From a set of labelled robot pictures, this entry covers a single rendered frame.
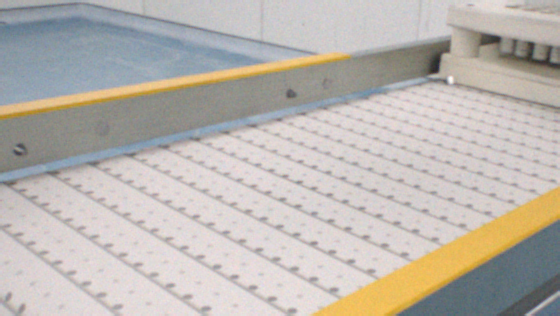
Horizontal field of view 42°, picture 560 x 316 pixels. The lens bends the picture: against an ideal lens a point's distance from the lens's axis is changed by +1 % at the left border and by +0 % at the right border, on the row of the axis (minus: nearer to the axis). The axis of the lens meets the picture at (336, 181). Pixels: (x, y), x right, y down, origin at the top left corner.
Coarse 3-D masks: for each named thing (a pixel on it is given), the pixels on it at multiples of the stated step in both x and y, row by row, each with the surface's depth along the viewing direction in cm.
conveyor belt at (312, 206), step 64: (256, 128) 52; (320, 128) 53; (384, 128) 54; (448, 128) 55; (512, 128) 55; (0, 192) 39; (64, 192) 40; (128, 192) 40; (192, 192) 41; (256, 192) 41; (320, 192) 42; (384, 192) 42; (448, 192) 43; (512, 192) 43; (0, 256) 33; (64, 256) 33; (128, 256) 33; (192, 256) 34; (256, 256) 34; (320, 256) 34; (384, 256) 35
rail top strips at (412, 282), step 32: (288, 64) 55; (64, 96) 43; (96, 96) 44; (128, 96) 45; (512, 224) 30; (544, 224) 30; (448, 256) 27; (480, 256) 27; (384, 288) 24; (416, 288) 25
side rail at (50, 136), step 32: (320, 64) 57; (352, 64) 60; (384, 64) 63; (416, 64) 66; (160, 96) 47; (192, 96) 49; (224, 96) 51; (256, 96) 53; (320, 96) 58; (0, 128) 40; (32, 128) 41; (64, 128) 42; (96, 128) 44; (128, 128) 46; (160, 128) 47; (192, 128) 49; (0, 160) 40; (32, 160) 42
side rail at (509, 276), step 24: (528, 240) 29; (552, 240) 31; (480, 264) 27; (504, 264) 28; (528, 264) 30; (552, 264) 32; (456, 288) 26; (480, 288) 27; (504, 288) 29; (528, 288) 31; (408, 312) 24; (432, 312) 25; (456, 312) 27; (480, 312) 28
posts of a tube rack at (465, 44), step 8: (456, 32) 66; (464, 32) 66; (472, 32) 66; (456, 40) 67; (464, 40) 66; (472, 40) 66; (480, 40) 67; (456, 48) 67; (464, 48) 66; (472, 48) 66; (456, 56) 67; (464, 56) 67; (472, 56) 67
